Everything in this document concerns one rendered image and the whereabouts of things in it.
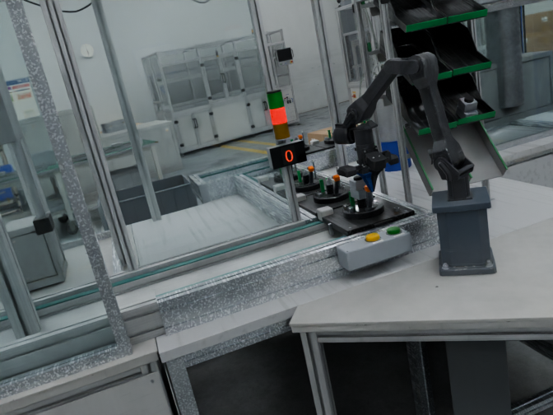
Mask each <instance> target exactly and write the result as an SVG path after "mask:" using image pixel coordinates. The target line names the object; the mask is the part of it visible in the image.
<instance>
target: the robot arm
mask: <svg viewBox="0 0 553 415"><path fill-rule="evenodd" d="M398 74H407V75H408V76H409V78H410V80H411V82H412V84H413V85H414V86H415V87H416V88H417V89H418V90H419V92H420V95H421V100H422V103H423V106H424V109H425V114H426V117H427V120H428V123H429V126H430V131H431V134H432V137H433V140H434V144H433V148H431V149H430V150H428V153H429V155H430V159H431V165H433V164H434V167H435V169H436V170H437V171H438V172H439V175H440V177H441V179H442V180H447V185H448V193H447V200H448V202H452V201H461V200H469V199H473V197H472V191H470V182H469V173H470V172H473V169H474V164H473V163H472V162H471V161H470V160H469V159H468V158H467V157H465V156H464V153H463V151H462V148H461V146H460V144H459V143H458V142H457V141H456V139H455V138H454V137H453V136H452V134H451V131H450V128H449V125H448V120H447V117H446V114H445V111H444V106H443V103H442V100H441V97H440V93H439V88H438V86H437V81H438V75H439V67H438V61H437V58H436V56H435V55H434V54H432V53H430V52H425V53H422V54H416V55H412V56H411V57H409V58H392V59H389V60H387V61H386V62H385V64H384V66H383V68H382V69H381V70H380V72H379V74H378V75H377V76H376V78H375V79H374V80H373V81H372V83H371V84H370V86H369V87H368V89H367V90H366V91H365V93H364V94H363V95H362V96H361V97H360V98H358V99H357V100H355V101H354V102H353V103H352V104H351V105H350V106H349V107H348V108H347V110H346V112H347V115H346V118H345V120H344V123H338V124H335V129H334V131H333V134H332V139H333V141H334V142H335V143H336V144H353V143H355V146H356V147H355V151H357V157H358V161H356V162H357V164H359V165H357V166H349V165H346V166H341V167H339V169H338V174H339V175H340V176H344V177H347V178H348V177H352V176H354V175H359V176H360V177H361V178H362V179H363V181H364V182H365V183H366V185H367V186H368V188H369V190H370V192H372V193H373V192H374V191H375V186H376V182H377V178H378V175H379V173H380V172H381V171H382V170H383V169H384V168H386V163H388V164H389V165H394V164H397V163H399V158H398V156H397V155H394V154H391V153H390V151H389V150H387V151H383V152H379V151H378V148H377V146H375V145H374V135H373V130H372V128H376V127H378V125H377V124H376V123H375V122H373V121H372V120H370V121H367V123H365V124H361V123H363V122H364V121H365V120H367V119H370V118H371V117H372V115H373V113H374V111H375V109H376V105H377V102H378V100H379V98H380V97H381V96H382V94H383V93H384V92H385V91H386V90H387V88H388V87H389V85H390V84H391V83H392V82H393V80H394V79H395V77H396V76H397V75H398ZM357 124H359V125H358V126H357V127H356V125H357ZM363 166H364V167H363Z"/></svg>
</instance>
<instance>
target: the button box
mask: <svg viewBox="0 0 553 415"><path fill-rule="evenodd" d="M400 229H401V232H399V233H397V234H394V235H390V234H388V233H387V231H382V232H379V233H378V234H379V237H380V238H379V239H378V240H375V241H367V240H366V237H365V238H361V239H358V240H354V241H352V242H349V243H346V244H344V245H339V246H337V255H338V260H339V264H340V265H341V266H342V267H343V268H345V269H346V270H348V271H349V272H351V271H354V270H356V269H359V268H363V267H366V266H369V265H371V264H374V263H378V262H381V261H384V260H386V259H390V258H393V257H396V256H398V255H400V254H405V253H407V252H410V251H412V245H411V233H410V232H408V231H405V230H403V229H402V228H400Z"/></svg>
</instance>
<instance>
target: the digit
mask: <svg viewBox="0 0 553 415"><path fill-rule="evenodd" d="M281 156H282V160H283V165H284V166H285V165H289V164H292V163H296V162H297V160H296V155H295V147H294V145H290V146H287V147H281Z"/></svg>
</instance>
